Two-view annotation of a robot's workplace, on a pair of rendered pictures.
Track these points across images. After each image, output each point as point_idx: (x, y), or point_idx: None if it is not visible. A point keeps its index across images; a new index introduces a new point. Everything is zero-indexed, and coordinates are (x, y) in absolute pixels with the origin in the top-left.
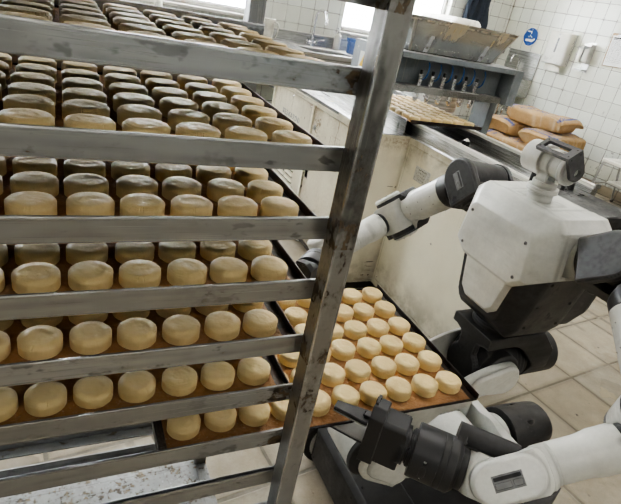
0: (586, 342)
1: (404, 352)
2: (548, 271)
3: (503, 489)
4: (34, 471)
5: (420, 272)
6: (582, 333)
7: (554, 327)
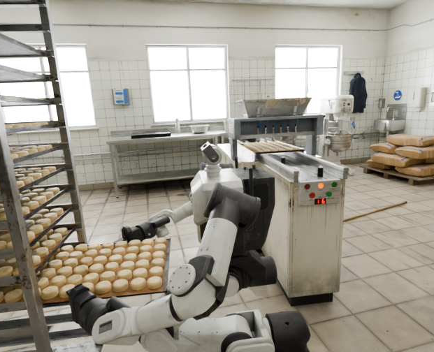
0: (418, 280)
1: (149, 268)
2: (203, 213)
3: (102, 332)
4: (10, 340)
5: (271, 237)
6: (416, 274)
7: (393, 270)
